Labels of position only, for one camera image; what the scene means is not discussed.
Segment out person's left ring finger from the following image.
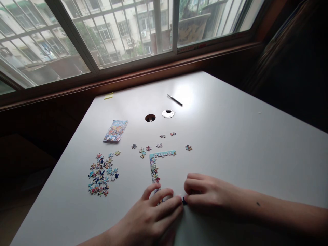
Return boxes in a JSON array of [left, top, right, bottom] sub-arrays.
[[142, 183, 162, 202]]

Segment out brown wooden window sill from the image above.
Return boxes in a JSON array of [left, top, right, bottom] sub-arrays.
[[0, 42, 268, 111]]

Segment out black pen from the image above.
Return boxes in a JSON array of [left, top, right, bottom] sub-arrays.
[[167, 94, 184, 107]]

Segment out person's left index finger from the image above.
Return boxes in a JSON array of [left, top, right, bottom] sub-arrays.
[[161, 196, 184, 215]]

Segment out person's right hand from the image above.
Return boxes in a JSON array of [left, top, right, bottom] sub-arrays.
[[183, 173, 258, 222]]

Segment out person's right thumb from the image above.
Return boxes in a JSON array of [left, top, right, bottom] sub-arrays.
[[185, 195, 209, 207]]

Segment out person's right fingers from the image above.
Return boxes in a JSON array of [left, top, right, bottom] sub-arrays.
[[183, 173, 209, 196]]

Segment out dark curtain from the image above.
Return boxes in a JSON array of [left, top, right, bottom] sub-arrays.
[[242, 0, 328, 108]]

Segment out pile of colourful jigsaw pieces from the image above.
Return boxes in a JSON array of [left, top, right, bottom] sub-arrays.
[[88, 153, 120, 198]]

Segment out colourful cartoon puzzle packet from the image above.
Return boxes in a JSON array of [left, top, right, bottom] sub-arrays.
[[103, 120, 128, 144]]

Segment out person's left hand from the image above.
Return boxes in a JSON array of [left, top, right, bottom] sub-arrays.
[[112, 183, 184, 246]]

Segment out person's left middle finger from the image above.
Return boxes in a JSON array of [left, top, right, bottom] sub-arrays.
[[153, 188, 175, 206]]

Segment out white barred sliding window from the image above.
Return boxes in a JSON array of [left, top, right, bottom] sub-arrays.
[[0, 0, 273, 96]]

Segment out assembled jigsaw border strip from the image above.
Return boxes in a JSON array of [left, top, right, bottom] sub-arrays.
[[149, 150, 178, 205]]

